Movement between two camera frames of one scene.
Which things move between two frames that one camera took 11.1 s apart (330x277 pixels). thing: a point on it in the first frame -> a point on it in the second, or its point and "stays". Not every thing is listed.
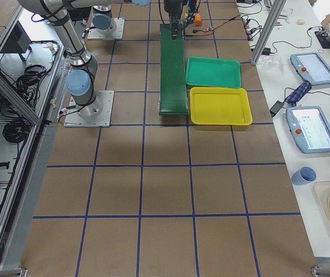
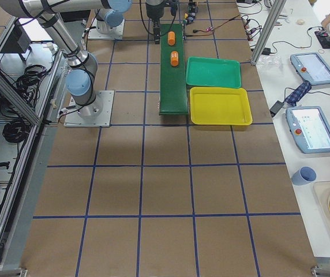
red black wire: x=210 y=28 stays
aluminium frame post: x=273 y=19 stays
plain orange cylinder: x=198 y=19 -> x=171 y=38
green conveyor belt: x=173 y=91 stays
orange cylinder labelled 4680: x=190 y=17 -> x=174 y=58
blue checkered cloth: x=299 y=93 stays
